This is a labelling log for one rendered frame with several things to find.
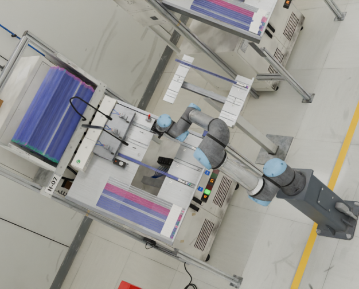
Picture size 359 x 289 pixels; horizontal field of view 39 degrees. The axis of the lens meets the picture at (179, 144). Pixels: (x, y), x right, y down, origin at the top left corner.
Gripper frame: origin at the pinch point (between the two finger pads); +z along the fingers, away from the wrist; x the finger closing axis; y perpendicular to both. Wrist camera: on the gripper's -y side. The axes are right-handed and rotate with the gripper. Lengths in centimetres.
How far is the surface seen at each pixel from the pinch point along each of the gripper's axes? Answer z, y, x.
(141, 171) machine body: 59, 0, 17
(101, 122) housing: -0.6, 36.4, 9.6
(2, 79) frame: -32, 92, 17
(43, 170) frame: 3, 55, 51
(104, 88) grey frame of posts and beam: -1.1, 44.4, -11.3
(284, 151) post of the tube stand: 40, -88, -38
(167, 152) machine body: 43.2, -10.6, -0.8
